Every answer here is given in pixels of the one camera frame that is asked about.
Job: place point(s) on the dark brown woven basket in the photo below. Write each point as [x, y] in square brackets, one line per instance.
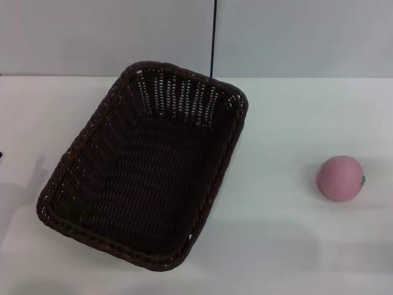
[147, 172]

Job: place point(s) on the pink toy peach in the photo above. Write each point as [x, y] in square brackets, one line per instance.
[339, 179]

